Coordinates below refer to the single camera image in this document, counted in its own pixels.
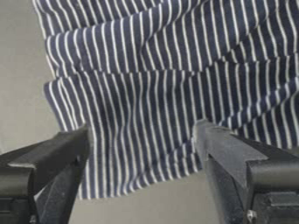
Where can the navy white striped t-shirt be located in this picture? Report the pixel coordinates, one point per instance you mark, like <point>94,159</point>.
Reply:
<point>156,73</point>

